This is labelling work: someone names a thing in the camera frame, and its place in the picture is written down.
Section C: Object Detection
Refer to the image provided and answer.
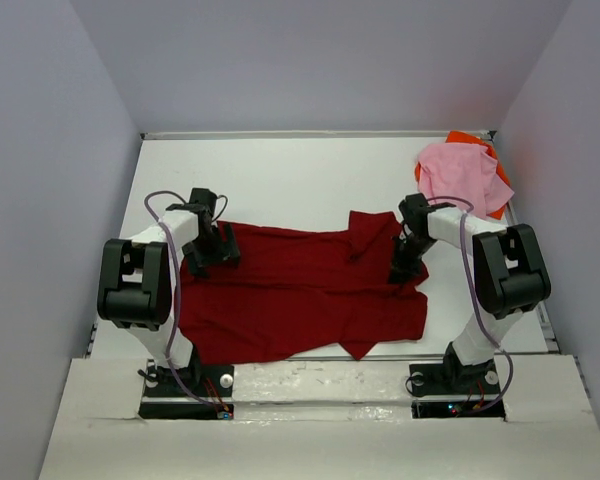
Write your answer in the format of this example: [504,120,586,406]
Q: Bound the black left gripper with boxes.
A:
[181,224,239,280]

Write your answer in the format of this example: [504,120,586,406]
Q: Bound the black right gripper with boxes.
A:
[388,234,437,287]

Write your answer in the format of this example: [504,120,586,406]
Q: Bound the dark red t shirt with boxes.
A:
[179,211,428,364]

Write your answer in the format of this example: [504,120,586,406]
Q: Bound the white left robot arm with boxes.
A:
[97,188,241,404]

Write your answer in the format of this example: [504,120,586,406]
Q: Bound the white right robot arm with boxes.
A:
[389,194,551,398]

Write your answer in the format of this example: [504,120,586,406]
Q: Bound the pink t shirt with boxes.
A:
[417,141,515,220]

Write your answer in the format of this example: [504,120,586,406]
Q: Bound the orange t shirt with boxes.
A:
[412,129,512,220]

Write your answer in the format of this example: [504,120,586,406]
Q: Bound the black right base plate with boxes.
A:
[405,362,506,420]

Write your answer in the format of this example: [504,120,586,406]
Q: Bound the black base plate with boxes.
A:
[405,362,506,420]
[138,362,235,421]

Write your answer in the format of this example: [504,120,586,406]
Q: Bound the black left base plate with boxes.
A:
[138,362,235,421]

